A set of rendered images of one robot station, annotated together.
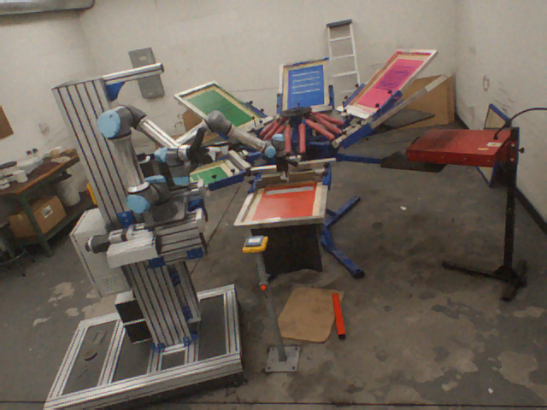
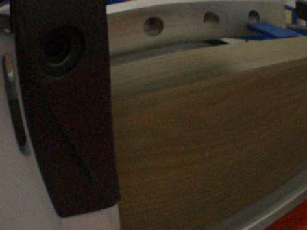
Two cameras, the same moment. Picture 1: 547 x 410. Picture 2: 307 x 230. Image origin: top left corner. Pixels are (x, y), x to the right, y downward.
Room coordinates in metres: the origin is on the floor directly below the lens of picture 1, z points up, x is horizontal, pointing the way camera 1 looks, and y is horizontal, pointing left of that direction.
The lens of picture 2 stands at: (2.84, -0.10, 1.10)
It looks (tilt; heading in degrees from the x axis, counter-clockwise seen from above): 27 degrees down; 322
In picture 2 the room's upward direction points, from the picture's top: 5 degrees counter-clockwise
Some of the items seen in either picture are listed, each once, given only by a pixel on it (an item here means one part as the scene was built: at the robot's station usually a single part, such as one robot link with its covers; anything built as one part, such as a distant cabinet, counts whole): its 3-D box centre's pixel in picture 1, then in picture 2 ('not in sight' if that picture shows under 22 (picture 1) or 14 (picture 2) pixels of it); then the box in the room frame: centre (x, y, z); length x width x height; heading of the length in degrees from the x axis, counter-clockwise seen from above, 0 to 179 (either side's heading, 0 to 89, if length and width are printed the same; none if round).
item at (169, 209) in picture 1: (162, 206); not in sight; (2.22, 0.62, 1.31); 0.15 x 0.15 x 0.10
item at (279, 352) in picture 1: (269, 304); not in sight; (2.22, 0.17, 0.48); 0.22 x 0.22 x 0.96; 76
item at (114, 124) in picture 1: (129, 161); not in sight; (2.09, 0.68, 1.63); 0.15 x 0.12 x 0.55; 157
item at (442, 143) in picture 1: (461, 146); not in sight; (2.77, -1.37, 1.06); 0.61 x 0.46 x 0.12; 46
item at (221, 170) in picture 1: (205, 166); not in sight; (3.51, 0.52, 1.05); 1.08 x 0.61 x 0.23; 106
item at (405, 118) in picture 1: (364, 133); not in sight; (3.94, -0.99, 0.91); 1.34 x 0.40 x 0.08; 106
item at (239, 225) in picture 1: (286, 196); not in sight; (2.74, -0.09, 0.97); 0.79 x 0.58 x 0.04; 166
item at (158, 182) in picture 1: (155, 188); not in sight; (2.21, 0.63, 1.42); 0.13 x 0.12 x 0.14; 157
